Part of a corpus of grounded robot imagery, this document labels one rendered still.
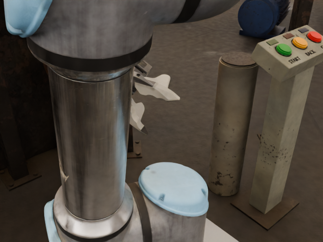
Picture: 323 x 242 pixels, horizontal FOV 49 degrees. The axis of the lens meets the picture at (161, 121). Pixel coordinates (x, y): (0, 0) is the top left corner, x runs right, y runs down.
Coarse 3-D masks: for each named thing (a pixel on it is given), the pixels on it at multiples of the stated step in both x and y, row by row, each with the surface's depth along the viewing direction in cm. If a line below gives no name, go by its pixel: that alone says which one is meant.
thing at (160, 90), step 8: (152, 80) 71; (160, 80) 71; (168, 80) 71; (136, 88) 71; (144, 88) 70; (152, 88) 69; (160, 88) 68; (160, 96) 69; (168, 96) 69; (176, 96) 69
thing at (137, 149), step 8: (296, 0) 128; (304, 0) 125; (312, 0) 125; (296, 8) 128; (304, 8) 126; (296, 16) 128; (304, 16) 128; (296, 24) 129; (304, 24) 130; (128, 136) 149; (128, 144) 151; (136, 144) 158; (128, 152) 153; (136, 152) 153
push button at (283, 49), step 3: (279, 45) 92; (282, 45) 92; (285, 45) 92; (276, 48) 92; (279, 48) 91; (282, 48) 91; (285, 48) 91; (288, 48) 91; (279, 51) 91; (282, 51) 90; (285, 51) 90; (288, 51) 90; (291, 51) 91; (285, 54) 91; (288, 54) 91
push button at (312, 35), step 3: (309, 33) 100; (312, 33) 100; (315, 33) 100; (318, 33) 101; (309, 36) 99; (312, 36) 99; (315, 36) 99; (318, 36) 99; (321, 36) 100; (312, 39) 99; (315, 39) 98; (318, 39) 99; (321, 39) 99
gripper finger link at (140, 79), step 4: (136, 72) 70; (136, 76) 69; (140, 76) 69; (136, 80) 69; (140, 80) 69; (144, 80) 69; (148, 80) 70; (144, 84) 69; (148, 84) 68; (152, 84) 69
